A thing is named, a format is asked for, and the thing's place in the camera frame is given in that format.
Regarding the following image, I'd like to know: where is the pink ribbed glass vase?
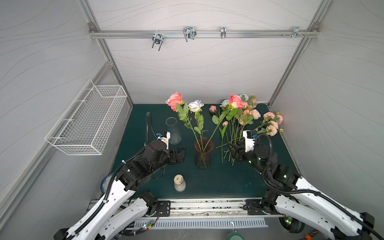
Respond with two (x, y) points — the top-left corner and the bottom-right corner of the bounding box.
(194, 137), (214, 169)

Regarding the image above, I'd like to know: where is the white rose stem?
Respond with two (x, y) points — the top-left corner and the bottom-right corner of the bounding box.
(188, 100), (204, 152)

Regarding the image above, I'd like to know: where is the large pink rose stem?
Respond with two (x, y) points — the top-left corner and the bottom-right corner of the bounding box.
(166, 92), (200, 141)

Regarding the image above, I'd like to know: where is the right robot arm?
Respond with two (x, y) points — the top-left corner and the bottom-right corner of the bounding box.
(229, 131), (383, 240)

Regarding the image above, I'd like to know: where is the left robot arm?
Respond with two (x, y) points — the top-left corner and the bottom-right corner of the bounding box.
(54, 113), (186, 240)

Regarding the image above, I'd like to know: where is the clear ribbed glass vase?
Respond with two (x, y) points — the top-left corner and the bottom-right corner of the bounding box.
(166, 117), (182, 145)

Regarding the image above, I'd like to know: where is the cream capped bottle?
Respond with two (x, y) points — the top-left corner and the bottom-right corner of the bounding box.
(174, 175), (187, 192)

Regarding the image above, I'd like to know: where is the small pink rose bunch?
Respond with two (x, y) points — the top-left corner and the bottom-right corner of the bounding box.
(217, 94), (284, 164)

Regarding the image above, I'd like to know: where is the white vented strip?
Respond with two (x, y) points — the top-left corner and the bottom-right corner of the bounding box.
(152, 217), (269, 230)

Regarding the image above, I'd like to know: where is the green round lid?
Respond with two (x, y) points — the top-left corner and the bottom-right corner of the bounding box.
(225, 232), (245, 240)

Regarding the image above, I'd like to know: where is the metal u-bolt clamp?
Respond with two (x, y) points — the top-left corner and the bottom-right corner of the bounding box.
(152, 33), (164, 51)

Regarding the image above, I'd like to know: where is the aluminium crossbar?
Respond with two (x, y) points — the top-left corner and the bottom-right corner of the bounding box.
(90, 29), (321, 39)

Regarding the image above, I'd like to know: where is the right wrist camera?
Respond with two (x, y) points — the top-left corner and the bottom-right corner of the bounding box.
(243, 130), (257, 153)

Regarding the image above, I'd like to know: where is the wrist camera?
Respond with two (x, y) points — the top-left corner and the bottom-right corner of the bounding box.
(243, 130), (257, 153)
(156, 131), (171, 150)

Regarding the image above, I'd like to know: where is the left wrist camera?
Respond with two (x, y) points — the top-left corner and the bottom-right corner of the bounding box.
(156, 131), (171, 150)

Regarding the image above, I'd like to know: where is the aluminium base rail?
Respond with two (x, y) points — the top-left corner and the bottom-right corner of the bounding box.
(86, 197), (289, 219)

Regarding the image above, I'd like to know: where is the white wire basket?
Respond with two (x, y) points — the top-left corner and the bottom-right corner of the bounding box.
(45, 80), (127, 156)

